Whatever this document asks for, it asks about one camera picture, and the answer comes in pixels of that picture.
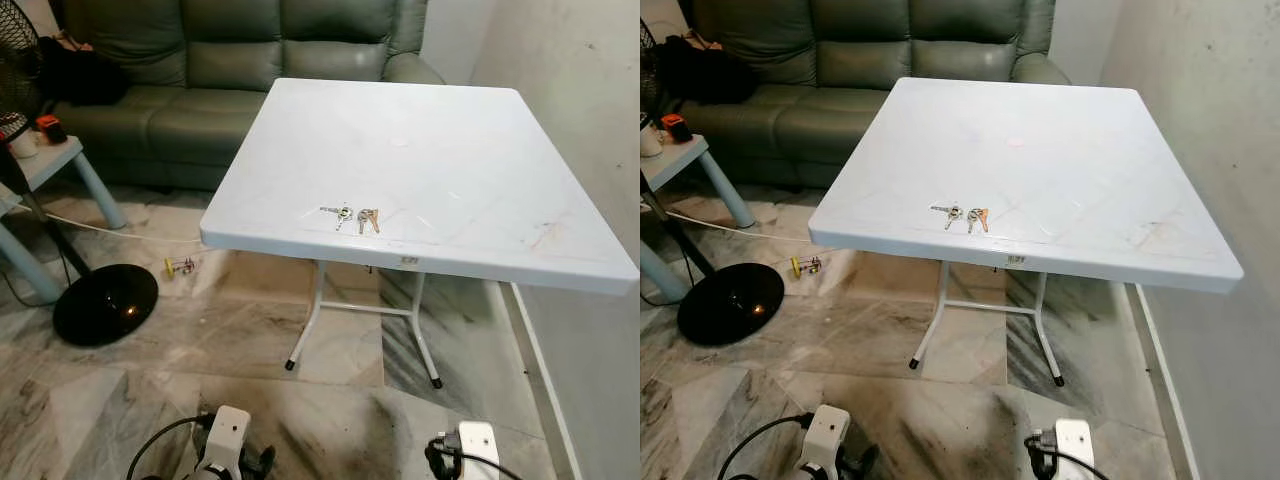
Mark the bunch of silver brass keys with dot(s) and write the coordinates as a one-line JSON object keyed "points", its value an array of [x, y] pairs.
{"points": [[976, 219], [367, 219]]}

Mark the white baseboard strip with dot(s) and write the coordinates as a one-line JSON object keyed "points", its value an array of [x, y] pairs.
{"points": [[545, 380], [1165, 380]]}

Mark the black standing fan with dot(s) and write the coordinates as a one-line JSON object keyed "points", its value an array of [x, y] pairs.
{"points": [[105, 305], [730, 305]]}

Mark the white plastic folding table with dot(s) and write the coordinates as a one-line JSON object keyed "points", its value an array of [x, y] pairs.
{"points": [[1040, 170], [430, 170]]}

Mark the small white side table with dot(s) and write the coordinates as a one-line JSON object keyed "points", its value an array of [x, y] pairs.
{"points": [[675, 160], [45, 165]]}

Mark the white cup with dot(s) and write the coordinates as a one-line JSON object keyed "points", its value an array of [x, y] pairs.
{"points": [[650, 142], [22, 145]]}

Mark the orange and black device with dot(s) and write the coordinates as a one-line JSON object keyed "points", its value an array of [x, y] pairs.
{"points": [[677, 127], [50, 128]]}

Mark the green leather sofa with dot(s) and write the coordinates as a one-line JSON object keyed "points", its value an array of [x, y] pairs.
{"points": [[860, 65], [230, 65]]}

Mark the black bag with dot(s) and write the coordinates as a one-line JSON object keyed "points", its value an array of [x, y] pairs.
{"points": [[705, 72], [85, 75]]}

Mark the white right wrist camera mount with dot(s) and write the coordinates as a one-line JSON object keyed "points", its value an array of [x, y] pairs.
{"points": [[1075, 448], [478, 450]]}

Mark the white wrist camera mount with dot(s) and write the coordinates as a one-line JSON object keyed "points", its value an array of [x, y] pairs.
{"points": [[228, 440], [478, 450], [1075, 448], [826, 440]]}

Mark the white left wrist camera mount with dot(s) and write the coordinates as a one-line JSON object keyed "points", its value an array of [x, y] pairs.
{"points": [[228, 440], [826, 440]]}

